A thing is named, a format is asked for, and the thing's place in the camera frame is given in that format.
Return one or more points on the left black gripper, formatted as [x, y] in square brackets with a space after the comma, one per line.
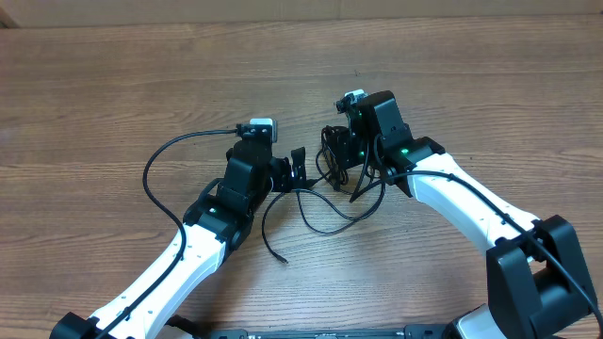
[280, 166]

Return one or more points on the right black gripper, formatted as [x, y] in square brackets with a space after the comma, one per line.
[344, 145]

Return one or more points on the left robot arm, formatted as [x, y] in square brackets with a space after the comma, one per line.
[212, 228]

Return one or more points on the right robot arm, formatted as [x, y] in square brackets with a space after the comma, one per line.
[538, 283]

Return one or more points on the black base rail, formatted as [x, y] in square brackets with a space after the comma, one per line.
[181, 328]

